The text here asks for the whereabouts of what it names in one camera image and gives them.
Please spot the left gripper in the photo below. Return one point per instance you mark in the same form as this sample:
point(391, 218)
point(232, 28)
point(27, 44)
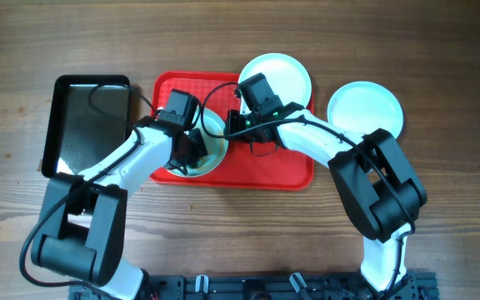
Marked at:
point(199, 151)

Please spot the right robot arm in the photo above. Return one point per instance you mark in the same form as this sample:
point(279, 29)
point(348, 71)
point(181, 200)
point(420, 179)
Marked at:
point(379, 190)

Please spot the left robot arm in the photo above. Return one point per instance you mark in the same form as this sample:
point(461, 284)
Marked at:
point(81, 227)

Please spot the red plastic tray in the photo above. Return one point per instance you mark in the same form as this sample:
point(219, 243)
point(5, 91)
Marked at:
point(259, 166)

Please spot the white plate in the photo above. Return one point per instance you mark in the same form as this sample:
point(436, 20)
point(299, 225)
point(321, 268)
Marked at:
point(287, 77)
point(216, 147)
point(364, 107)

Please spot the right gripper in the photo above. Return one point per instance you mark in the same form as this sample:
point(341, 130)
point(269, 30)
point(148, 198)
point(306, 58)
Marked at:
point(233, 118)

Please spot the black metal tray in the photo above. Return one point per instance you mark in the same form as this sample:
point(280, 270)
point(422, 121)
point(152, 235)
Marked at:
point(87, 122)

